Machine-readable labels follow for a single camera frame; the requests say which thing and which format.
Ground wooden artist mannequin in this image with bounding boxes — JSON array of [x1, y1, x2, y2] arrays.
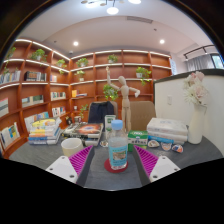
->
[[105, 65, 141, 134]]

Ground ceiling air vent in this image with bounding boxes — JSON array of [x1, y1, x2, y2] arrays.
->
[[126, 15, 154, 24]]

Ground pale pink flower bunch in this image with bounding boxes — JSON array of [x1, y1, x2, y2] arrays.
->
[[182, 70, 209, 108]]

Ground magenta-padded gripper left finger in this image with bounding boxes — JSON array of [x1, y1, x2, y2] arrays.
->
[[45, 144, 95, 186]]

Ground black track light rail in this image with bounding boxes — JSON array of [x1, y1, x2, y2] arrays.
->
[[183, 44, 216, 61]]

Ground dark blue jacket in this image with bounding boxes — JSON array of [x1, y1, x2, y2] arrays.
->
[[87, 101, 115, 126]]

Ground recessed ceiling lights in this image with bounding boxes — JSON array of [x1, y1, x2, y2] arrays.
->
[[73, 38, 166, 47]]

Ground grey curtain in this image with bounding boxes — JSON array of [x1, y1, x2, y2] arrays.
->
[[186, 54, 214, 72]]

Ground white wall poster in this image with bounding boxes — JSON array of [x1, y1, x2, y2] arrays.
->
[[169, 58, 178, 76]]

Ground white tissue pack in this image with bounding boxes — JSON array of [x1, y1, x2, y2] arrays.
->
[[146, 117, 189, 136], [148, 130, 188, 143]]

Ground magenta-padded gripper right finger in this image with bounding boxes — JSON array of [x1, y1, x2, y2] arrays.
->
[[133, 144, 181, 186]]

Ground stack of colourful books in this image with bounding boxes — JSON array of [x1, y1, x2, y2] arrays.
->
[[27, 116, 63, 146]]

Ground stack of dark books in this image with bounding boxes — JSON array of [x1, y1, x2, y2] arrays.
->
[[62, 122, 105, 147]]

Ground tall green white carton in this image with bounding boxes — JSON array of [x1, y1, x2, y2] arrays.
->
[[104, 114, 117, 139]]

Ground green and white box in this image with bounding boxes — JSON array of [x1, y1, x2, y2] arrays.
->
[[127, 129, 149, 152]]

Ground blue flat pack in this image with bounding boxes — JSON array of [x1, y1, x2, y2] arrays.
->
[[147, 134, 184, 145]]

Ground branched ceiling lamp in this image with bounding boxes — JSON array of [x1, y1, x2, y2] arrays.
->
[[80, 0, 142, 16]]

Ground tan chair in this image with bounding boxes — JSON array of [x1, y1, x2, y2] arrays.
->
[[128, 100, 157, 132], [87, 100, 119, 126]]

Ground clear water bottle blue cap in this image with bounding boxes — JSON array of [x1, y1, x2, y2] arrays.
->
[[107, 119, 129, 171]]

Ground window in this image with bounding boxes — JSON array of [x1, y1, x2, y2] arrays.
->
[[210, 53, 224, 70]]

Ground cream paper cup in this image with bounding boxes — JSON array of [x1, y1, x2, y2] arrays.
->
[[60, 137, 84, 158]]

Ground wooden shelf unit with books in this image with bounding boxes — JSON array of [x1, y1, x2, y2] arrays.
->
[[0, 38, 173, 158]]

